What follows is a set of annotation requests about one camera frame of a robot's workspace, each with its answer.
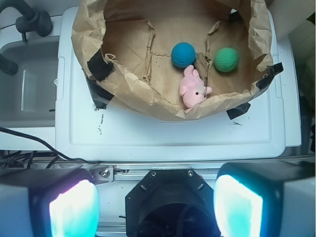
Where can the pink plush toy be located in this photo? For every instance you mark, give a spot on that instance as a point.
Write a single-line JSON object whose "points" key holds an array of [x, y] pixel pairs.
{"points": [[192, 88]]}

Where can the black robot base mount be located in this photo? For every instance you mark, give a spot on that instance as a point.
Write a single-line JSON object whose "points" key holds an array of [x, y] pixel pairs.
{"points": [[171, 203]]}

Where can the aluminium extrusion rail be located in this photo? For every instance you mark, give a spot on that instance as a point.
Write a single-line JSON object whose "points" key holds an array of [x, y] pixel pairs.
{"points": [[135, 171]]}

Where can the black faucet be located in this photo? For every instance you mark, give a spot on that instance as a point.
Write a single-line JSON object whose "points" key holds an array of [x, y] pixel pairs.
{"points": [[32, 20]]}

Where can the green dimpled ball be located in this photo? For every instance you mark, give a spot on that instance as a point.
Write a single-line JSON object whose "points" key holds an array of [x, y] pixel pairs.
{"points": [[226, 60]]}

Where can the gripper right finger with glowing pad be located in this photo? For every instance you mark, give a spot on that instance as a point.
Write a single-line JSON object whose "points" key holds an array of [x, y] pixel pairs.
{"points": [[266, 199]]}

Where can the grey sink basin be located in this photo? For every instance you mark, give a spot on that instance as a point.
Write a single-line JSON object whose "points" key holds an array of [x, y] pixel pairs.
{"points": [[27, 99]]}

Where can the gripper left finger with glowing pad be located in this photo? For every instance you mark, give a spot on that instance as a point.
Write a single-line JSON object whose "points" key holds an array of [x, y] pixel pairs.
{"points": [[48, 203]]}

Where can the blue dimpled ball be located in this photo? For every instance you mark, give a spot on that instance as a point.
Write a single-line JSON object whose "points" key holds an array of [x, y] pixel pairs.
{"points": [[183, 54]]}

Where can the brown paper bag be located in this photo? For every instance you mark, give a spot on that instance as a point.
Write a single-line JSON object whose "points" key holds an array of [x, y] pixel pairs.
{"points": [[124, 47]]}

